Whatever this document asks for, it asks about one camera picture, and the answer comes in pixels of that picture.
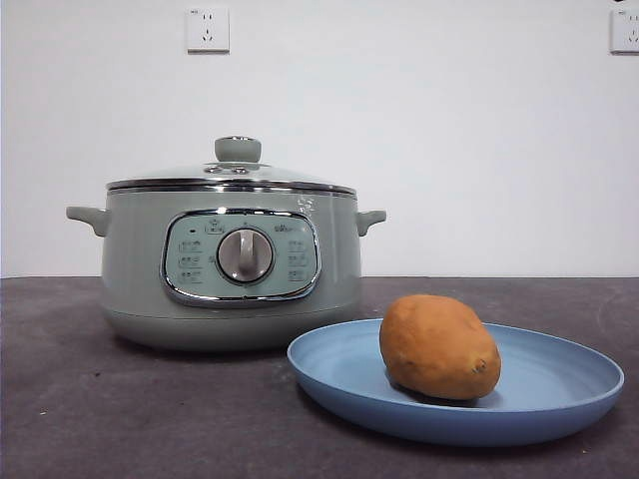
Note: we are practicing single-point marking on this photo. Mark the glass lid with green knob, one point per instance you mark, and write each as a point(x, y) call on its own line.
point(279, 174)

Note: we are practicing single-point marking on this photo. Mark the brown potato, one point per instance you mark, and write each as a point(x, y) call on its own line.
point(434, 344)

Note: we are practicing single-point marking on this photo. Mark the grey steamer control dial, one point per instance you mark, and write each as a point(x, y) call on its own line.
point(244, 255)

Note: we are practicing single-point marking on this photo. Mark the grey-green electric steamer pot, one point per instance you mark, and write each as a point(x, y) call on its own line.
point(130, 259)

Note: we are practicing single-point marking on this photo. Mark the blue round plate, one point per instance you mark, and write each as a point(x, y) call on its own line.
point(549, 379)

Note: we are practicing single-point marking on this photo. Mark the white wall socket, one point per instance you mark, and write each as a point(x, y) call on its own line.
point(208, 30)
point(626, 31)

